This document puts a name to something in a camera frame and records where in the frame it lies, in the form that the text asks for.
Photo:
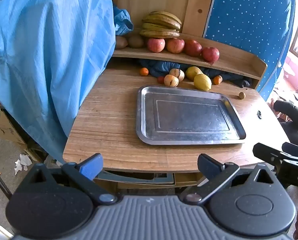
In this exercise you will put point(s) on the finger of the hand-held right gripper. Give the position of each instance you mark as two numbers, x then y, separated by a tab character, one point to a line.
268	153
296	150

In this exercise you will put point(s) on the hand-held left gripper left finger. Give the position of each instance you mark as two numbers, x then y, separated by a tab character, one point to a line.
91	167

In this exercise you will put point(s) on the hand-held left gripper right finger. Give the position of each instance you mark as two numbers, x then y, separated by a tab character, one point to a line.
209	167

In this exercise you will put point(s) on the metal tray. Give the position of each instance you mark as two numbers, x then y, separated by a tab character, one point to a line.
189	115

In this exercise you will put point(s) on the small brown longan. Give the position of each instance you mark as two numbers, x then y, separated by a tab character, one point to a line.
241	95

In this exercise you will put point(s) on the dark-striped pepino melon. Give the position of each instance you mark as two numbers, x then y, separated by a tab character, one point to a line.
178	73

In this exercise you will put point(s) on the red cherry tomato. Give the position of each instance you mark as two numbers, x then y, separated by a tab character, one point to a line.
160	80

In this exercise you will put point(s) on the black chair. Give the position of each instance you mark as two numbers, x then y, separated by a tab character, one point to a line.
293	120

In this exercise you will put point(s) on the small black clip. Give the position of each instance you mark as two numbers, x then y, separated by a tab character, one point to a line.
259	114

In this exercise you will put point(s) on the crumpled white paper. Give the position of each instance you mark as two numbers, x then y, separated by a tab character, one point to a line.
23	163

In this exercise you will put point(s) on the pink cloth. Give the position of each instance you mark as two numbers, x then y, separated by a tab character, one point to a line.
296	72

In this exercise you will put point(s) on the yellow lemon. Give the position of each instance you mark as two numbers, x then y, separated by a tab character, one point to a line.
202	82

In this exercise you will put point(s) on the pale striped pepino melon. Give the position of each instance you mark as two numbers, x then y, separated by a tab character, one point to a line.
171	81

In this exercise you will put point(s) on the yellow-green apple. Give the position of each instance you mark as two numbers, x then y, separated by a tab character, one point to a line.
192	71

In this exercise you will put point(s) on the wooden desk shelf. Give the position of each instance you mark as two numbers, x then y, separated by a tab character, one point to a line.
238	60

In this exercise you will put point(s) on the orange mandarin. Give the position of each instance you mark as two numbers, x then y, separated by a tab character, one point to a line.
144	72

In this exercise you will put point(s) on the dark blue jacket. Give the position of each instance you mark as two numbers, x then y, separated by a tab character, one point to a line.
159	67

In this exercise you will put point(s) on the small dark red apple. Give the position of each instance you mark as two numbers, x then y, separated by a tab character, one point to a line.
210	54

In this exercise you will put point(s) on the light blue garment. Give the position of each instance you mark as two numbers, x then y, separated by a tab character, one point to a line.
51	55

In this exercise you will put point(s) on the large dark red apple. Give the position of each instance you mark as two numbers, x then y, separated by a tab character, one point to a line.
193	48

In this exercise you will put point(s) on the orange-red apple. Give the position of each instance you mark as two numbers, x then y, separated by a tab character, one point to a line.
175	46

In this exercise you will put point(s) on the tan round fruit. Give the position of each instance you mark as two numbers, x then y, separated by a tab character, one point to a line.
121	42

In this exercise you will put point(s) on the pale red apple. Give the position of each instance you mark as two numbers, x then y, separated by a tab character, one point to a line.
156	45

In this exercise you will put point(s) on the green-brown kiwi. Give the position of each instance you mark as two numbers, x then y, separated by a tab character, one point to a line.
136	41

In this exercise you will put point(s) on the blue white-dotted cloth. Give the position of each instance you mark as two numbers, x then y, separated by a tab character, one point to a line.
251	17

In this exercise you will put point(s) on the yellow banana bunch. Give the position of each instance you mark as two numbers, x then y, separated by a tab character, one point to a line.
161	25

